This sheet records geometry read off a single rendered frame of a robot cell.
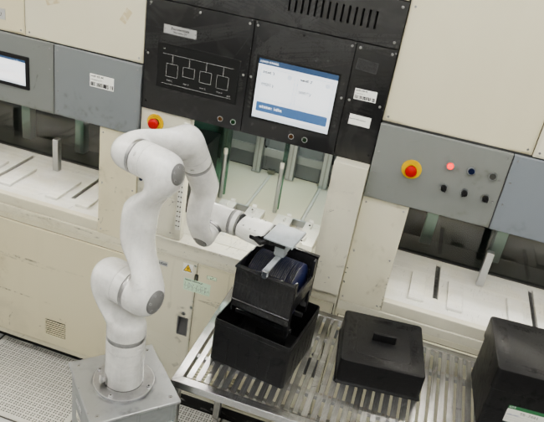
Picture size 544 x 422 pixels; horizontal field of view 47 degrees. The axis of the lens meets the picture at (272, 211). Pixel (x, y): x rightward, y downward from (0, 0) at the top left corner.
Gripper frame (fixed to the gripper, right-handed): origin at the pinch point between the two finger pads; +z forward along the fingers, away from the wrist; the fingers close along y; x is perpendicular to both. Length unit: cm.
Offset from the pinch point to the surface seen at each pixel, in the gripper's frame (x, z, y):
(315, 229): -31, -9, -70
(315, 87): 41, -10, -33
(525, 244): -16, 75, -91
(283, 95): 36, -20, -32
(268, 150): -22, -55, -117
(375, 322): -35, 32, -26
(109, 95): 20, -86, -23
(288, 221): -31, -21, -69
